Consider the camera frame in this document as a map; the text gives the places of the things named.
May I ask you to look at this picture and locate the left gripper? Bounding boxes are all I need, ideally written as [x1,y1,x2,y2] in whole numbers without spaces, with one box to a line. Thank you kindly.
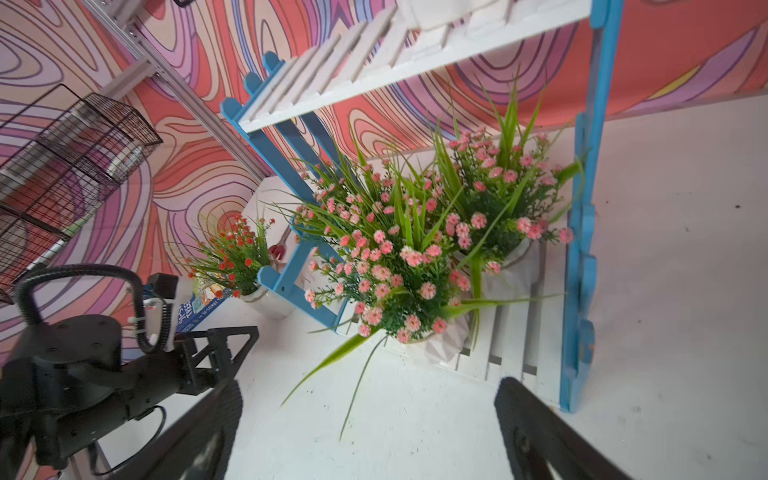
[1,315,259,471]

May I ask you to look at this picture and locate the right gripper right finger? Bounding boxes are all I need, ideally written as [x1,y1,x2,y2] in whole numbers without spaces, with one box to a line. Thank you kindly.
[494,377,628,480]

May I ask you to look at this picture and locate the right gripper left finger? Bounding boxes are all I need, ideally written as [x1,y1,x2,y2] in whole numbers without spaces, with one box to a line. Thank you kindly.
[112,380,243,480]

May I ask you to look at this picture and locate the red flower pot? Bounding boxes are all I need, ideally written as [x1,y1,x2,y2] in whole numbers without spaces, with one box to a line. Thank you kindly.
[185,214,293,320]

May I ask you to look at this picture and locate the blue white slatted rack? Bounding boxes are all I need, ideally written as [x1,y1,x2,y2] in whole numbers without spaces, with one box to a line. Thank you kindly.
[220,1,624,413]

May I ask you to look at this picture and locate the pink flower pot back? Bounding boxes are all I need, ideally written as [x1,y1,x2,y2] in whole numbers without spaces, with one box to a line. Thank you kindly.
[280,149,481,442]

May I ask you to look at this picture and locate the pink flower pot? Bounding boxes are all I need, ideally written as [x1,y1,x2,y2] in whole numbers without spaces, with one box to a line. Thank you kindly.
[433,89,583,278]
[280,149,481,442]

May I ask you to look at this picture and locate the blue picture book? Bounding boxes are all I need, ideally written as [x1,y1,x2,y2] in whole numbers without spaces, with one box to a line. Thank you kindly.
[176,285,231,333]

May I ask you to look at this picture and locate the red handled scissors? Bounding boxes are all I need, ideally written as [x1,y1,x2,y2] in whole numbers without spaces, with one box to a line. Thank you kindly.
[268,226,292,268]

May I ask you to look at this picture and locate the black wire basket left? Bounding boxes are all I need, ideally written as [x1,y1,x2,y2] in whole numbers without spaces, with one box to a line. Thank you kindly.
[1,83,162,305]

